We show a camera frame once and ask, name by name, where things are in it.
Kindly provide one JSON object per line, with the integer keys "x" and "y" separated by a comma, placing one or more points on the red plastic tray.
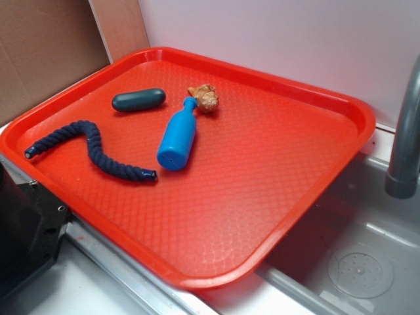
{"x": 257, "y": 164}

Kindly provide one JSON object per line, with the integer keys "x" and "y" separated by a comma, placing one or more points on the blue plastic toy bottle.
{"x": 174, "y": 150}

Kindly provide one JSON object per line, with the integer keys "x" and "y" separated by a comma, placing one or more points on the tan spiral seashell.
{"x": 206, "y": 97}

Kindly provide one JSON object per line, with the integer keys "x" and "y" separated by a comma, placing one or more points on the dark teal capsule object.
{"x": 139, "y": 100}

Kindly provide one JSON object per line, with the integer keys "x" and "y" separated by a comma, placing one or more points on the grey plastic sink basin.
{"x": 93, "y": 276}

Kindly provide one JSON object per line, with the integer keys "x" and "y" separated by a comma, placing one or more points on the round sink drain cover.
{"x": 360, "y": 271}

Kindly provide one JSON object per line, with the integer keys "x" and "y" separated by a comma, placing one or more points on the grey sink faucet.
{"x": 403, "y": 171}

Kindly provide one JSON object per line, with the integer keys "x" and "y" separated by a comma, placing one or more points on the brown cardboard panel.
{"x": 47, "y": 46}

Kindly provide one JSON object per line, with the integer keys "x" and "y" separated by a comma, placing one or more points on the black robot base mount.
{"x": 33, "y": 221}

